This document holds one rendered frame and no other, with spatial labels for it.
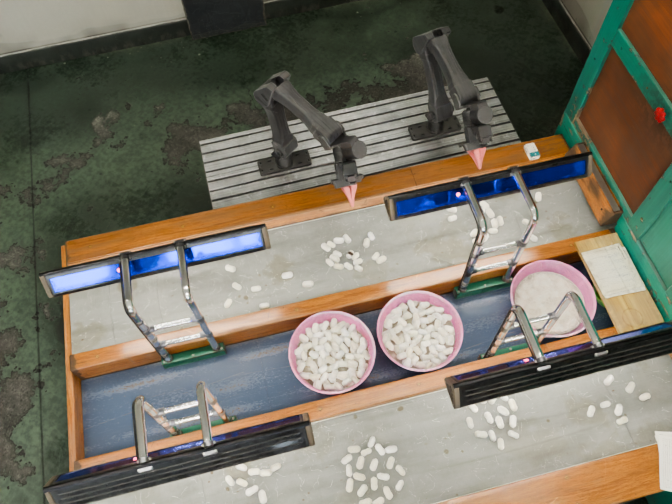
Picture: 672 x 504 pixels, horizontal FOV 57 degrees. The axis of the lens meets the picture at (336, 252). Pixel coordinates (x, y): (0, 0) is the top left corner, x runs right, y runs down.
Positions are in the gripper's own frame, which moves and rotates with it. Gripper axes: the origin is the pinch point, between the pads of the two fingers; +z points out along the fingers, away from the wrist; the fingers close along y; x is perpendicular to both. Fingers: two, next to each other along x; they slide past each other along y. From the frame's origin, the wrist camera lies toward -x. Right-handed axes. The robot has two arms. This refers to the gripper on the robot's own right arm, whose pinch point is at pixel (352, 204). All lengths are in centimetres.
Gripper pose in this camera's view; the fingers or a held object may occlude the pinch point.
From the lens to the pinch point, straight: 206.5
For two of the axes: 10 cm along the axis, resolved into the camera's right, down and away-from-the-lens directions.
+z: 2.0, 9.6, 2.1
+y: 9.7, -2.2, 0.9
